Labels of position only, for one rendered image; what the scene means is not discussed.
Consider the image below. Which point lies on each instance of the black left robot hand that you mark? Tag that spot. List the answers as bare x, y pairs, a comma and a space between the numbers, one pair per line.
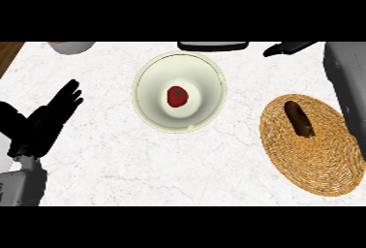
47, 122

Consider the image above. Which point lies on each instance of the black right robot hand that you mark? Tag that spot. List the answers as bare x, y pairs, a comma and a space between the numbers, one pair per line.
285, 48

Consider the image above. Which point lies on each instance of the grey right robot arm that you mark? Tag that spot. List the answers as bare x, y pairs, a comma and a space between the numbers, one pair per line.
350, 84

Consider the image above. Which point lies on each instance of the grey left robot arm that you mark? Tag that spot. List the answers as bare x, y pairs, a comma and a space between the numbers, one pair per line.
20, 189

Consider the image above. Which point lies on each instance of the pale green bowl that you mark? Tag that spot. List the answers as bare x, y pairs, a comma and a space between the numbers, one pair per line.
156, 106

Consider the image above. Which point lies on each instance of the grey round bowl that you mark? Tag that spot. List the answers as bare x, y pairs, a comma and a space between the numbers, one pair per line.
71, 47

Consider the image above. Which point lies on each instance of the red tomato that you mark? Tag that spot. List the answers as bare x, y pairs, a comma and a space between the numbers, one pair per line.
177, 97

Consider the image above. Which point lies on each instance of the woven wicker placemat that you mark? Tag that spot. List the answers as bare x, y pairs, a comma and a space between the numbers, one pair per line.
310, 161

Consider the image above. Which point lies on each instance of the black and grey appliance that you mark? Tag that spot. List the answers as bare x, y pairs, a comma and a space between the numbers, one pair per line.
211, 46

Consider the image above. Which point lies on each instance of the dark brown oblong vegetable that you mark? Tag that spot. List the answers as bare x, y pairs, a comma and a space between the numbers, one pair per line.
298, 119

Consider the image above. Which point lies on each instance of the brown wooden board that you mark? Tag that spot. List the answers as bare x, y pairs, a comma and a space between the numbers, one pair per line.
7, 55

